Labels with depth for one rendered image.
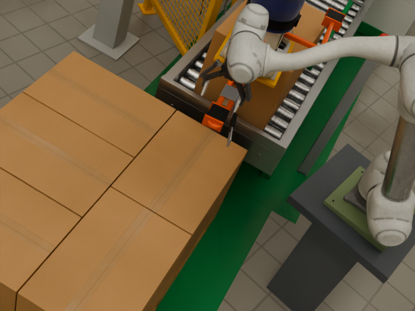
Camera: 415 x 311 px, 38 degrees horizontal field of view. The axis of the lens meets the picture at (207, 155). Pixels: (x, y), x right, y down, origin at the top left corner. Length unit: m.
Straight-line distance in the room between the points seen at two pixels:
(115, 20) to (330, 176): 1.84
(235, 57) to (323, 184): 0.95
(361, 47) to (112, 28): 2.20
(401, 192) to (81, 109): 1.44
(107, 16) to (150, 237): 1.85
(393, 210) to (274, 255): 1.13
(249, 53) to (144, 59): 2.21
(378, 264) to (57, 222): 1.25
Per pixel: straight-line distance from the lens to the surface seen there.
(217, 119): 2.16
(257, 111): 2.90
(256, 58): 1.84
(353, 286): 3.36
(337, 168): 2.70
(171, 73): 3.02
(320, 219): 2.47
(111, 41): 3.96
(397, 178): 2.17
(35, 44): 3.94
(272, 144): 2.88
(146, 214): 2.47
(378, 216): 2.28
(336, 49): 1.98
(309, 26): 3.06
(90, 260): 2.31
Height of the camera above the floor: 2.51
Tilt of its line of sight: 46 degrees down
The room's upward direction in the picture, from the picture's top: 23 degrees clockwise
